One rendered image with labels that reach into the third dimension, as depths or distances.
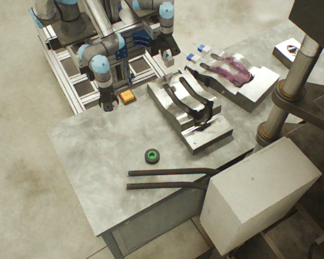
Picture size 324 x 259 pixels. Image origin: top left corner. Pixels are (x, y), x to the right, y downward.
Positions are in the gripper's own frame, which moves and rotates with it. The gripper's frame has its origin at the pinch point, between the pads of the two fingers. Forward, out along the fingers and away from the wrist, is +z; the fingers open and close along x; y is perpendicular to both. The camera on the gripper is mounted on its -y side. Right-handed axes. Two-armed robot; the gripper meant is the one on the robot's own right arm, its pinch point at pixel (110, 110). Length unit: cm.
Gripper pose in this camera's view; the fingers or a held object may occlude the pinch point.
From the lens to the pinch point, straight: 179.3
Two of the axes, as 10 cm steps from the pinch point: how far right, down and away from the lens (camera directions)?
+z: 0.1, 5.4, 8.4
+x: -9.8, 1.6, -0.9
